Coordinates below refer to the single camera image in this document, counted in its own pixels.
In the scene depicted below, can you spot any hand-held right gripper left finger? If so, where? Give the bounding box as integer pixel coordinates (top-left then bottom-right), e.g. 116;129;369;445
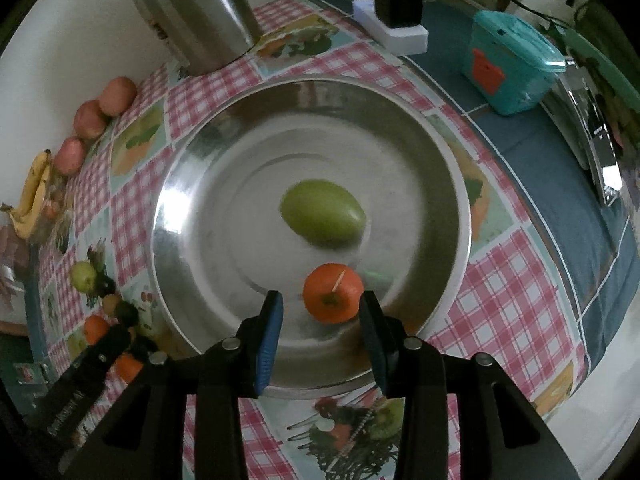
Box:
60;290;284;480

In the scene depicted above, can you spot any rectangular steel tray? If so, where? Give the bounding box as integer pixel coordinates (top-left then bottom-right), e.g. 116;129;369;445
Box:
550;67;623;208

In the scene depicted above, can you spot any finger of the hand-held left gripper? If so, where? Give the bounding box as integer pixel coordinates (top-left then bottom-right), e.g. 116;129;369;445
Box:
72;326;133;386

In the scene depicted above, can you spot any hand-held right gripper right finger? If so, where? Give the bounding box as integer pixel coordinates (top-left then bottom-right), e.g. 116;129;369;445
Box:
359;290;583;480

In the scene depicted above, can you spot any small green round fruit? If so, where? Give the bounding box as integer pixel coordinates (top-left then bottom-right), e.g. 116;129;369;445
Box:
70;261;98;292

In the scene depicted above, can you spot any small orange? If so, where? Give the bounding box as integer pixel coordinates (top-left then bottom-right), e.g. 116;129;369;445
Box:
82;315;111;346
116;352;144;383

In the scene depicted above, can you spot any white power strip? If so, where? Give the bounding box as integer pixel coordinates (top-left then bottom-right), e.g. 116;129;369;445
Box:
351;0;430;56

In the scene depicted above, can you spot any round steel plate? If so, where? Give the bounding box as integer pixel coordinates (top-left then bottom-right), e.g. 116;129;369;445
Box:
150;74;473;401

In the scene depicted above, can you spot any large dark plum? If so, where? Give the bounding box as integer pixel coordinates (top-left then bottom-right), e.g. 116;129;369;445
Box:
116;301;140;328

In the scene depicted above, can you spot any orange with stem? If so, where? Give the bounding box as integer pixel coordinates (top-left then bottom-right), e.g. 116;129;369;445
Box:
302;262;365;324

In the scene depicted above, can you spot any pink checkered tablecloth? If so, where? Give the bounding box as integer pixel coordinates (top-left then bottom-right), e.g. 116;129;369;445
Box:
37;0;591;480

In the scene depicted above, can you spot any bunch of yellow bananas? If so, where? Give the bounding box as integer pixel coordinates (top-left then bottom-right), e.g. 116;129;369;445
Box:
1;149;53;240

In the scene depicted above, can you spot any black cable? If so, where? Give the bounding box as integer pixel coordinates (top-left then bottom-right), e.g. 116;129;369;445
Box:
480;0;568;28

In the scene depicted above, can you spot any green mango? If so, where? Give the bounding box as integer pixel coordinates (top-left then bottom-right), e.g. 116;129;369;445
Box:
279;179;367;248

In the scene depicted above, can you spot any red apple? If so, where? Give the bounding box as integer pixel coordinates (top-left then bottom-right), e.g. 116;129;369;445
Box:
74;100;108;140
53;137;86;177
97;76;138;117

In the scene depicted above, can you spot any teal plastic container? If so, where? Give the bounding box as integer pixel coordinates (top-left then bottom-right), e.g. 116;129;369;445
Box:
460;9;567;116

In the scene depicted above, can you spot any stainless steel thermos jug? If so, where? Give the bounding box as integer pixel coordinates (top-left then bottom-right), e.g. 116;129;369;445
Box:
124;0;263;76

